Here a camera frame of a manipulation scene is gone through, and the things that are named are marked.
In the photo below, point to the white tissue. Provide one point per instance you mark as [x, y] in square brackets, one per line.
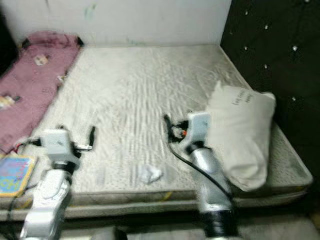
[151, 174]

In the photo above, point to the grey quilted mattress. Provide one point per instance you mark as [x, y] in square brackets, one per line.
[130, 100]

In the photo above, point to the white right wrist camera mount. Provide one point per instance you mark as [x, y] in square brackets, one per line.
[200, 126]

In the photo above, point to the colourful children's book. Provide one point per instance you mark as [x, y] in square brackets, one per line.
[16, 175]

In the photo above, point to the pink cartoon print blanket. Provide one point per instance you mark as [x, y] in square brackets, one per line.
[30, 85]

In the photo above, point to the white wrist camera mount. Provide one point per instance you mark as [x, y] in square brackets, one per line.
[56, 142]
[200, 126]

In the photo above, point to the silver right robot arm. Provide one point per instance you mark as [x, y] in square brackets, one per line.
[212, 190]

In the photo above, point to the white pillow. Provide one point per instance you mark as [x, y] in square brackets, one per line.
[242, 130]

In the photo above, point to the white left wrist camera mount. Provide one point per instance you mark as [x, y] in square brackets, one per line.
[56, 142]

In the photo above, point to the black tufted headboard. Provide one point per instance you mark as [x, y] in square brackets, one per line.
[275, 50]

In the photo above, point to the silver left robot leg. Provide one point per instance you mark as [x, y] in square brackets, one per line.
[105, 234]

